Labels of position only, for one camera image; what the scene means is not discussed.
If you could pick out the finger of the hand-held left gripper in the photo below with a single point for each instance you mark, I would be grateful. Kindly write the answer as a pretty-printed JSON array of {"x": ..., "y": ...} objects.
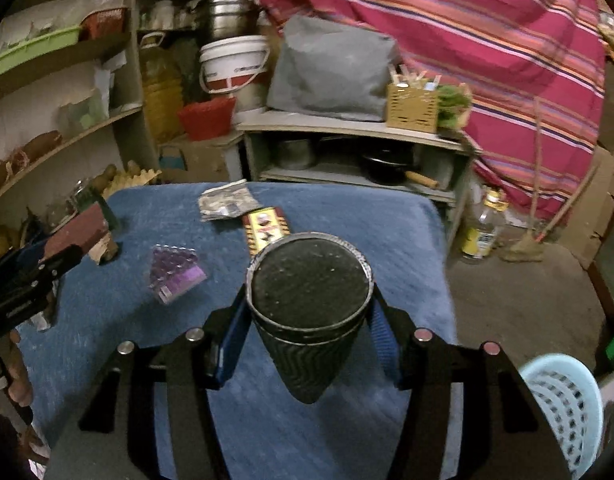
[
  {"x": 22, "y": 257},
  {"x": 62, "y": 262}
]

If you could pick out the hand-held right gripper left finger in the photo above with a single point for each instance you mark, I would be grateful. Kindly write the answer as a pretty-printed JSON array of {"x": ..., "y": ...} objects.
[{"x": 232, "y": 342}]

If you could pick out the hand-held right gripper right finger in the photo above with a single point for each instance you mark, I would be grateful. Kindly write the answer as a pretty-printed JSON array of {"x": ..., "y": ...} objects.
[{"x": 387, "y": 342}]

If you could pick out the maroon box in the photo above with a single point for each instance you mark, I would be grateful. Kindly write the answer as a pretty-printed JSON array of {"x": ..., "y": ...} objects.
[{"x": 79, "y": 232}]

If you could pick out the black paper cup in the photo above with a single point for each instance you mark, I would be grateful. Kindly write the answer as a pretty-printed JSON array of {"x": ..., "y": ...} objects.
[{"x": 307, "y": 285}]

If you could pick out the light blue plastic basket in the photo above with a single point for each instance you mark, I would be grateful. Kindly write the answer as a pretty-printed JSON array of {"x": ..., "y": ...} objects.
[{"x": 562, "y": 410}]

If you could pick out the person's left hand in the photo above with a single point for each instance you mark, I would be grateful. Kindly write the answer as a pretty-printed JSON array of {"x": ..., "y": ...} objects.
[{"x": 19, "y": 370}]

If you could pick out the brown paper scrap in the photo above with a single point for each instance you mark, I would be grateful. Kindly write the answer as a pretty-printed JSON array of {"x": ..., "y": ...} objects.
[{"x": 104, "y": 252}]

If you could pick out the green glass jar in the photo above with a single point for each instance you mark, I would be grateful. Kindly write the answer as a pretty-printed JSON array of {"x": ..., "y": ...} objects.
[{"x": 109, "y": 217}]

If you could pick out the purple blister pack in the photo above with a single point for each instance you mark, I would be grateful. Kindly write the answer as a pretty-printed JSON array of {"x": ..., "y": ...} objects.
[{"x": 174, "y": 272}]

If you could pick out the blue fuzzy mat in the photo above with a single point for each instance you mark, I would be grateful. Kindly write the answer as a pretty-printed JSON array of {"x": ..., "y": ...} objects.
[{"x": 137, "y": 340}]

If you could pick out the yellow egg carton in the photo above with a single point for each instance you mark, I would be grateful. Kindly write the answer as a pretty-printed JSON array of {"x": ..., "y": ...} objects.
[{"x": 132, "y": 180}]

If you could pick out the yellow and red box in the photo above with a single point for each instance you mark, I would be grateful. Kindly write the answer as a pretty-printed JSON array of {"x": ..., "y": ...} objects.
[{"x": 264, "y": 227}]

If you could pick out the silver foil packet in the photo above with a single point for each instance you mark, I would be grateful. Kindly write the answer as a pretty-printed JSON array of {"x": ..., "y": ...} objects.
[{"x": 227, "y": 202}]

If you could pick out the clear bottle yellow cap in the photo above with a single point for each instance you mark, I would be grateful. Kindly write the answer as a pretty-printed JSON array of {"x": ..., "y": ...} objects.
[{"x": 482, "y": 235}]

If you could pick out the clear plastic container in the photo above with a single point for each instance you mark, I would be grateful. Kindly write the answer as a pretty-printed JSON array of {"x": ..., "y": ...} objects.
[{"x": 84, "y": 112}]

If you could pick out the wooden shelf unit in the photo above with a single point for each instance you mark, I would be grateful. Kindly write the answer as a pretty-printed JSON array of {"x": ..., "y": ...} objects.
[{"x": 129, "y": 125}]

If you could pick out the straw broom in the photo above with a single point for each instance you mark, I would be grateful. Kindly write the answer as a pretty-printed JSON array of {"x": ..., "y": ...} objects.
[{"x": 524, "y": 250}]

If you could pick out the cardboard box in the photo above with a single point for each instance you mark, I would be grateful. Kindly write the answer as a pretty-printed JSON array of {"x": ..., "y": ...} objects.
[{"x": 202, "y": 160}]

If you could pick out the small steel pot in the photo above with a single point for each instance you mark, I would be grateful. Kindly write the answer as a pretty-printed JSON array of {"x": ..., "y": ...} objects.
[{"x": 294, "y": 155}]

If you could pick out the yellow oil jug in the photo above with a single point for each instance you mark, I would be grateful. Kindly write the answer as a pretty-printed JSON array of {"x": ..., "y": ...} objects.
[{"x": 159, "y": 90}]

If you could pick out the red plastic basket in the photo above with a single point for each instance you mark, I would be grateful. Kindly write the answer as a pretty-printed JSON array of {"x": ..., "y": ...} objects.
[{"x": 207, "y": 120}]

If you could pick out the green plastic tray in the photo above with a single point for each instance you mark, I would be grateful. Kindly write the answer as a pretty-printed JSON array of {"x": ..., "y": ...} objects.
[{"x": 32, "y": 52}]

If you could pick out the low grey cabinet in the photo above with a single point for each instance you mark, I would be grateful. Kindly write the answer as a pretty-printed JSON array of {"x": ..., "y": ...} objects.
[{"x": 347, "y": 127}]

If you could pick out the yellow slotted holder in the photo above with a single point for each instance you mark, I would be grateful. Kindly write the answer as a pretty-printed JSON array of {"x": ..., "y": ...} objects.
[{"x": 412, "y": 108}]

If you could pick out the green leafy bunch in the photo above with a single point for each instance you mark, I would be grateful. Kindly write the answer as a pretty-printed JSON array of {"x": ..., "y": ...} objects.
[{"x": 454, "y": 105}]

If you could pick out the white bucket red band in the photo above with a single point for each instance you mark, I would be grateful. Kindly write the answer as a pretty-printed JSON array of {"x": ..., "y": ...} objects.
[{"x": 232, "y": 60}]

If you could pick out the cluster of glass jars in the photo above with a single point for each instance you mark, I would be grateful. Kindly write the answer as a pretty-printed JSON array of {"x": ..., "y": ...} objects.
[{"x": 167, "y": 15}]

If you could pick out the grey cushion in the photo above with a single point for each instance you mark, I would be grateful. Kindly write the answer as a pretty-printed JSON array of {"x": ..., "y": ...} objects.
[{"x": 332, "y": 75}]

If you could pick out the pink striped cloth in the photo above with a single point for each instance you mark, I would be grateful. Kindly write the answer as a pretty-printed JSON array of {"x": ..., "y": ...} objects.
[{"x": 462, "y": 35}]

